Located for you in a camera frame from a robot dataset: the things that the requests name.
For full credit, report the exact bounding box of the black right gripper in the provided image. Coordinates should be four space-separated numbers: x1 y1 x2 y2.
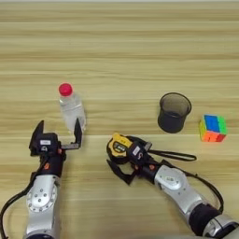
106 135 163 186

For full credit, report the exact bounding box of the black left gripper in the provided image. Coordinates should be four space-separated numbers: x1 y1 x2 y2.
29 118 83 177

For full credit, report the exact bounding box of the black mesh pen cup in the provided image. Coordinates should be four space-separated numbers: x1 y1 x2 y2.
157 91 192 134

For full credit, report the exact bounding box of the colourful puzzle cube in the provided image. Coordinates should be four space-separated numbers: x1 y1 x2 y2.
199 114 228 143

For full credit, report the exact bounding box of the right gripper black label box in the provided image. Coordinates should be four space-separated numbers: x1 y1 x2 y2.
126 143 148 164

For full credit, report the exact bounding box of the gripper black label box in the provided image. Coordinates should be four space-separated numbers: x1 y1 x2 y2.
38 133 61 154
126 143 148 164

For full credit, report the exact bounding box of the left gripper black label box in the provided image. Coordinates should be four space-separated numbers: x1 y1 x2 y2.
38 133 61 154

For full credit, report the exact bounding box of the yellow black tape measure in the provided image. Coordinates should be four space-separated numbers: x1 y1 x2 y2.
105 133 198 165

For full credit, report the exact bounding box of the clear bottle red cap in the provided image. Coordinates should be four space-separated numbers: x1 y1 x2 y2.
58 82 87 134

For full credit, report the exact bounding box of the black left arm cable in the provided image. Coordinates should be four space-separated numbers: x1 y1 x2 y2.
0 155 50 239

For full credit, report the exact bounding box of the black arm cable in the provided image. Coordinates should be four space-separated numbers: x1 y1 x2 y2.
0 155 50 239
160 158 225 216

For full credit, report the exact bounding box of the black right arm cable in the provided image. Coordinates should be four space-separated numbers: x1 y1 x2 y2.
160 158 225 216

